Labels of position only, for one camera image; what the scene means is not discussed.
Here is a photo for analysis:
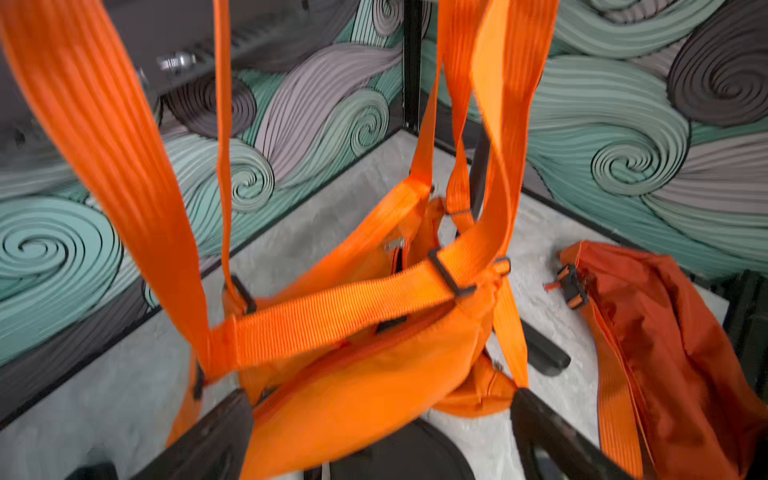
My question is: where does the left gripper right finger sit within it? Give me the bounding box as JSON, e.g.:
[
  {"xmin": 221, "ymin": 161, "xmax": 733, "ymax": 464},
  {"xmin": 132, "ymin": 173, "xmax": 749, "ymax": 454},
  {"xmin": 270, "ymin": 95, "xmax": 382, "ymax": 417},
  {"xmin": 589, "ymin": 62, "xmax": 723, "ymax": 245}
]
[{"xmin": 510, "ymin": 388, "xmax": 631, "ymax": 480}]

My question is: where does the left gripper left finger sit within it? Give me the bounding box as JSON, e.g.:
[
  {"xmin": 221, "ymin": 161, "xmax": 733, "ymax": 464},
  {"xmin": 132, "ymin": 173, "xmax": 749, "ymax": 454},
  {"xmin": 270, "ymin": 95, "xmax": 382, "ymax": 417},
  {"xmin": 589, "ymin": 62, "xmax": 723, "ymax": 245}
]
[{"xmin": 134, "ymin": 389, "xmax": 253, "ymax": 480}]

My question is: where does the orange crossbody bag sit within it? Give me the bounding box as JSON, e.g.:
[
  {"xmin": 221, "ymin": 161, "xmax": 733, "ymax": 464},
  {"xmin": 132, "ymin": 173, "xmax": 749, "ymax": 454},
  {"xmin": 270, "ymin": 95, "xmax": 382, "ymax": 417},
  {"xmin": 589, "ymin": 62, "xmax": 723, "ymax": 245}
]
[
  {"xmin": 11, "ymin": 1, "xmax": 558, "ymax": 479},
  {"xmin": 410, "ymin": 0, "xmax": 532, "ymax": 419}
]

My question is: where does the rust red bag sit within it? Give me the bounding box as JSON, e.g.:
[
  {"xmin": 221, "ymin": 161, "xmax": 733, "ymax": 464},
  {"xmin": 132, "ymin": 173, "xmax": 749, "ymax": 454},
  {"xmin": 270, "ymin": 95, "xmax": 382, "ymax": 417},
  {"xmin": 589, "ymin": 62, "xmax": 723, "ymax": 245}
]
[{"xmin": 555, "ymin": 241, "xmax": 767, "ymax": 479}]

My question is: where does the black bag upper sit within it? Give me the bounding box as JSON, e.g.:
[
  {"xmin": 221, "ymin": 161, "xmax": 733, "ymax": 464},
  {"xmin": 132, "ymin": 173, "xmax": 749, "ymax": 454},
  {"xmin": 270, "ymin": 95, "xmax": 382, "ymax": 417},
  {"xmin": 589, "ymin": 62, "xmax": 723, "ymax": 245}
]
[{"xmin": 303, "ymin": 419, "xmax": 475, "ymax": 480}]

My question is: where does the black clothes rack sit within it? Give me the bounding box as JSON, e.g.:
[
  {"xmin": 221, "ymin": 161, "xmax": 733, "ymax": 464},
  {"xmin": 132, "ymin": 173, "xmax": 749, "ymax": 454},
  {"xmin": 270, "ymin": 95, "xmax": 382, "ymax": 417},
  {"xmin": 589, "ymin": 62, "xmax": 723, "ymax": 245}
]
[{"xmin": 469, "ymin": 129, "xmax": 571, "ymax": 377}]

